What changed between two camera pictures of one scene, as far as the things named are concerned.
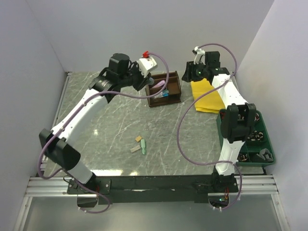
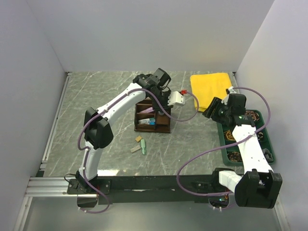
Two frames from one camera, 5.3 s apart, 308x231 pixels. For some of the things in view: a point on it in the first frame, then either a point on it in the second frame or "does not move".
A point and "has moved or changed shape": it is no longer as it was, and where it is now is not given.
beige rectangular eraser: (135, 148) does not move
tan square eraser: (138, 138) does not move
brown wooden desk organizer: (173, 86) has moved or changed shape
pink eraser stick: (162, 83) has moved or changed shape
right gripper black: (189, 68) → (215, 103)
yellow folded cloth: (210, 102) does not move
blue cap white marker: (164, 93) has moved or changed shape
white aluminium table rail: (44, 157) does not move
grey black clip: (265, 154) does not move
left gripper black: (143, 81) → (164, 105)
